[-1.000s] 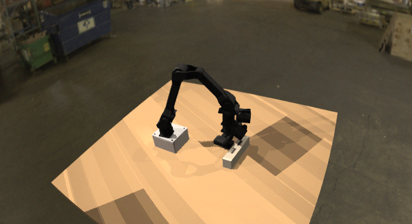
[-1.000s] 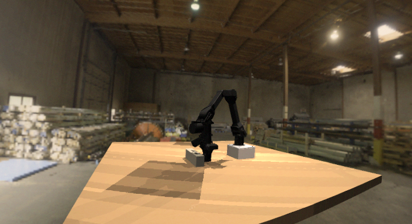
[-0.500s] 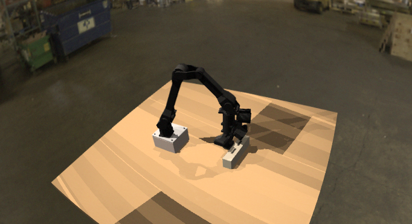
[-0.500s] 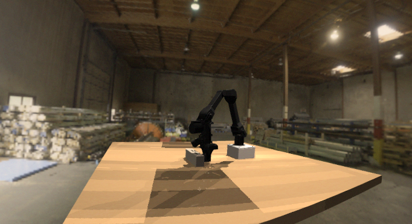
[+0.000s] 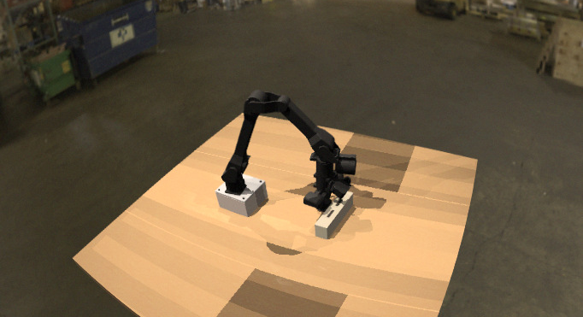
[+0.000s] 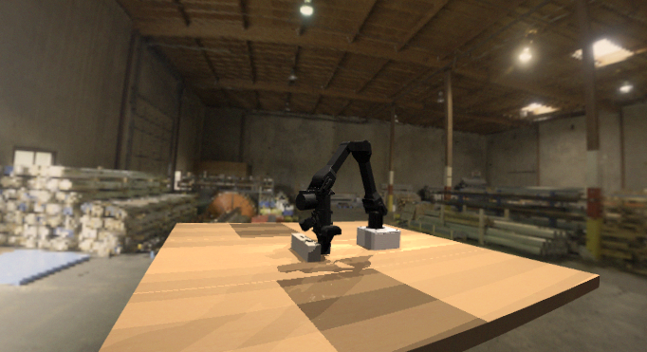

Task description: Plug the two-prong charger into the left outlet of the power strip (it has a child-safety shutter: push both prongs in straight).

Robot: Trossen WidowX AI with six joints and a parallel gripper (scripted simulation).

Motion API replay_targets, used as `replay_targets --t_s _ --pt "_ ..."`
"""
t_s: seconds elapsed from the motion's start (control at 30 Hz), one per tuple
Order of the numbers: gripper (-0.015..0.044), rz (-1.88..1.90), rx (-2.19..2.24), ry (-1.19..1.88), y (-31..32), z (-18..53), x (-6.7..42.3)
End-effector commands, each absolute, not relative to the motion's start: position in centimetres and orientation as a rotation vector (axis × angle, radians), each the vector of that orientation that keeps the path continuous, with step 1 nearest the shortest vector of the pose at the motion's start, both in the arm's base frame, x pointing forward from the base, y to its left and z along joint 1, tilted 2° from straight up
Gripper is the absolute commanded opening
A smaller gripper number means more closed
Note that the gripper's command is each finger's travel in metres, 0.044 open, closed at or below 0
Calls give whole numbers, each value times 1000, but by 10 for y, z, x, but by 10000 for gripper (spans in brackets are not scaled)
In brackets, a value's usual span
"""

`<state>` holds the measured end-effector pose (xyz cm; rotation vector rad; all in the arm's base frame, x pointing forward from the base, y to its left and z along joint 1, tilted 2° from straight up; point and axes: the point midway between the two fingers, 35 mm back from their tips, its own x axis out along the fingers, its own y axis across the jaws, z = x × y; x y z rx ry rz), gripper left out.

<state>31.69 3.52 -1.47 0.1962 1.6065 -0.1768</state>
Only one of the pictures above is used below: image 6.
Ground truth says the black two-prong plug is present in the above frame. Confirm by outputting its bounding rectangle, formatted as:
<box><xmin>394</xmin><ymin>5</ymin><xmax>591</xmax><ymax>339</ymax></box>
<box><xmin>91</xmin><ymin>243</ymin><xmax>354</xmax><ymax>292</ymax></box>
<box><xmin>316</xmin><ymin>241</ymin><xmax>331</xmax><ymax>255</ymax></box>

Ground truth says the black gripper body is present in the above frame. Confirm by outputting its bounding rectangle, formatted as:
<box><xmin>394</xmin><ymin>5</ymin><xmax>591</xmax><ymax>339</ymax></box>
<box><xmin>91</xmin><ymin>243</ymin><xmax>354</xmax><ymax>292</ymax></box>
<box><xmin>313</xmin><ymin>208</ymin><xmax>342</xmax><ymax>236</ymax></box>

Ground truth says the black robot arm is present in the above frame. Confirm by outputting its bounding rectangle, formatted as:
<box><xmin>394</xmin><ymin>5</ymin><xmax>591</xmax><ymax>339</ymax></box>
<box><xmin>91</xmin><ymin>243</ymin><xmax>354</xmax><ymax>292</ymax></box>
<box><xmin>295</xmin><ymin>140</ymin><xmax>387</xmax><ymax>232</ymax></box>

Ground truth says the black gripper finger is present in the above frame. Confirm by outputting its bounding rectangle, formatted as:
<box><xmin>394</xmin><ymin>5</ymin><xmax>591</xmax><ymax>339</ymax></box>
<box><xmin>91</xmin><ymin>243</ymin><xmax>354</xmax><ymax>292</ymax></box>
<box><xmin>318</xmin><ymin>233</ymin><xmax>334</xmax><ymax>251</ymax></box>
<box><xmin>311</xmin><ymin>230</ymin><xmax>322</xmax><ymax>241</ymax></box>

